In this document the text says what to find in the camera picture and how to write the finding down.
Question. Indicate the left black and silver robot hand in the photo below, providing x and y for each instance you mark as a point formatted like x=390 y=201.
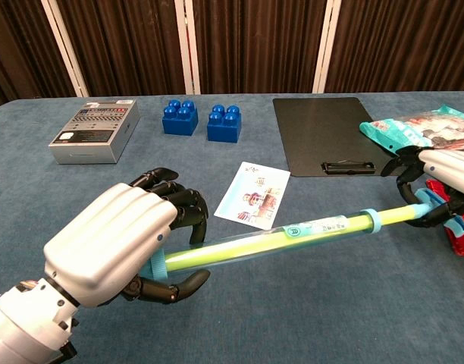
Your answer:
x=103 y=235

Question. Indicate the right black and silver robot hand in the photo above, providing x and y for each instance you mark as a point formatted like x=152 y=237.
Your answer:
x=448 y=170

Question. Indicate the large blue and yellow syringe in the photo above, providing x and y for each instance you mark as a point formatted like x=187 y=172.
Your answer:
x=254 y=245

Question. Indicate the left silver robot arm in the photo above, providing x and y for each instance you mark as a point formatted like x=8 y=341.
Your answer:
x=23 y=326

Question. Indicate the teal snack packet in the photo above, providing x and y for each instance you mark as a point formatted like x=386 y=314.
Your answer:
x=417 y=129

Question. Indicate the red gold-printed envelope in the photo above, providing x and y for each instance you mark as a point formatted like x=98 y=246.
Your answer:
x=461 y=246

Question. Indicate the silver printed box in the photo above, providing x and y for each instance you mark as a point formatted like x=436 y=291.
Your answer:
x=91 y=132

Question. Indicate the black clipboard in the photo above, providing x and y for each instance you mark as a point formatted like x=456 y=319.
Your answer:
x=323 y=132

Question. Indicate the dark brown white-framed screen panel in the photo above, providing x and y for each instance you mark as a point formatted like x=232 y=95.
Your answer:
x=406 y=45
x=122 y=45
x=254 y=45
x=16 y=45

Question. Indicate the blue four-stud building block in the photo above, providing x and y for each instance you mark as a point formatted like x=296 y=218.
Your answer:
x=179 y=121
x=222 y=129

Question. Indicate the white printed card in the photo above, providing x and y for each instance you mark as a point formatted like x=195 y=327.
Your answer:
x=251 y=195

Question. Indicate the blue felt table cover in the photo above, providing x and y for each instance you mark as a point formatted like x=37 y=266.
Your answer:
x=292 y=303

